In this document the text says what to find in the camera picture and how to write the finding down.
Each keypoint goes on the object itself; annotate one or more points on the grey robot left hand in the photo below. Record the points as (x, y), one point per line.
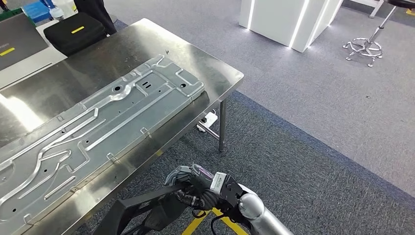
(197, 173)

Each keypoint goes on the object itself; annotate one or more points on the black plastic car part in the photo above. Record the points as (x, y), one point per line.
(113, 214)

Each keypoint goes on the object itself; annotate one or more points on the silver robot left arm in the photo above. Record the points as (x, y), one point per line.
(266, 223)

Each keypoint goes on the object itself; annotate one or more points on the stainless steel workbench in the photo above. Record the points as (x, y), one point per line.
(97, 58)

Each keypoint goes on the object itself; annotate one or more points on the yellow floor tape strip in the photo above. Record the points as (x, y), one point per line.
(194, 225)
(233, 227)

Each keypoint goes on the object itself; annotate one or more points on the white power strip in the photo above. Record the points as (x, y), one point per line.
(209, 120)

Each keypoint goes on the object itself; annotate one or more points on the stamped sheet metal panel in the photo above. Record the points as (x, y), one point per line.
(129, 107)

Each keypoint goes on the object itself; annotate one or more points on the white display stand lit edges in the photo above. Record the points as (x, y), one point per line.
(275, 19)

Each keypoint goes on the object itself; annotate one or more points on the black case yellow label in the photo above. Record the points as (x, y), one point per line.
(74, 39)

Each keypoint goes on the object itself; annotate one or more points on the white desk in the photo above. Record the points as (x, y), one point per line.
(48, 61)

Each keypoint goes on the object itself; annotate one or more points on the white plastic container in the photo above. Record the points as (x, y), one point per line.
(66, 6)

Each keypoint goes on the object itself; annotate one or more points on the chrome stool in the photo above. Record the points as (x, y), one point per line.
(369, 43)

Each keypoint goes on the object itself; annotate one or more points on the grey laptop yellow sticker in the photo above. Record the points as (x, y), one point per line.
(19, 39)

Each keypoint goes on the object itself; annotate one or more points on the blue plastic box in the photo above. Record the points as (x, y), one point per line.
(37, 11)

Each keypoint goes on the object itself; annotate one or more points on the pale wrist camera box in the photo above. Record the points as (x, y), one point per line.
(219, 184)

